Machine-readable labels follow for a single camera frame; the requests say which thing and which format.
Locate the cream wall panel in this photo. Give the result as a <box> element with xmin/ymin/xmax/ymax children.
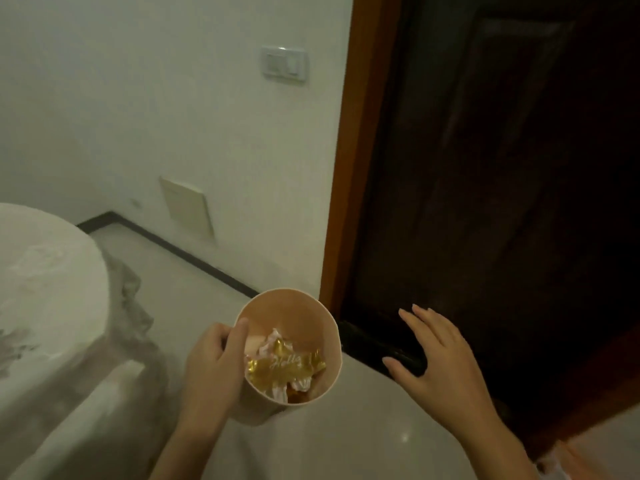
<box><xmin>159</xmin><ymin>176</ymin><xmax>217</xmax><ymax>241</ymax></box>

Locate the table with cream floral cloth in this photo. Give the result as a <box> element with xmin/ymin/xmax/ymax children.
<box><xmin>0</xmin><ymin>202</ymin><xmax>173</xmax><ymax>480</ymax></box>

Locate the orange wooden door frame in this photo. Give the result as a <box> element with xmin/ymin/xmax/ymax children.
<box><xmin>319</xmin><ymin>0</ymin><xmax>406</xmax><ymax>315</ymax></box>

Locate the pink plastic bin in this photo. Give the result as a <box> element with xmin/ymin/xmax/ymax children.
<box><xmin>231</xmin><ymin>289</ymin><xmax>343</xmax><ymax>427</ymax></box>

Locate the person's right hand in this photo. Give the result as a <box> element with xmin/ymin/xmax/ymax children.
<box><xmin>382</xmin><ymin>303</ymin><xmax>501</xmax><ymax>438</ymax></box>

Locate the dark wooden door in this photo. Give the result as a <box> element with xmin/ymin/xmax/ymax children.
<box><xmin>339</xmin><ymin>0</ymin><xmax>640</xmax><ymax>435</ymax></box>

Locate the person's left forearm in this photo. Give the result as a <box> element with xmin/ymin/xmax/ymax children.
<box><xmin>149</xmin><ymin>422</ymin><xmax>226</xmax><ymax>480</ymax></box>

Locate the white light switch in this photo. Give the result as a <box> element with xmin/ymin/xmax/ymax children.
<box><xmin>261</xmin><ymin>44</ymin><xmax>309</xmax><ymax>85</ymax></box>

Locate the gold candy wrapper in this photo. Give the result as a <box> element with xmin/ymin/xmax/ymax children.
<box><xmin>246</xmin><ymin>342</ymin><xmax>327</xmax><ymax>391</ymax></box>
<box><xmin>243</xmin><ymin>328</ymin><xmax>321</xmax><ymax>403</ymax></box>

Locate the person's left hand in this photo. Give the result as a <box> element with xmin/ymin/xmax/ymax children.
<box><xmin>177</xmin><ymin>317</ymin><xmax>250</xmax><ymax>431</ymax></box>

